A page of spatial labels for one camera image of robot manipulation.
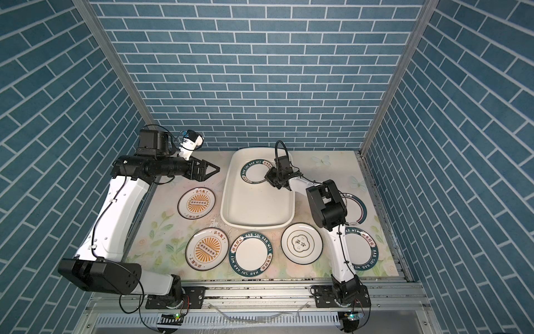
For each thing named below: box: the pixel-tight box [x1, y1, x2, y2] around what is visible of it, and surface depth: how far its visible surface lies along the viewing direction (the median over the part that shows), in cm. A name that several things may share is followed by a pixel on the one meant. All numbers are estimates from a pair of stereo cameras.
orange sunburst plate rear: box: [177, 186, 217, 220], surface depth 101 cm
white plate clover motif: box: [280, 222, 324, 266], surface depth 88 cm
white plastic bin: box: [220, 147, 296, 230], surface depth 102 cm
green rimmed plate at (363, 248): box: [344, 226, 379, 271], surface depth 87 cm
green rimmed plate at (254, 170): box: [240, 159, 274, 185], surface depth 114 cm
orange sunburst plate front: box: [184, 226, 230, 272], surface depth 86 cm
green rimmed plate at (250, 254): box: [228, 231, 274, 278], surface depth 86 cm
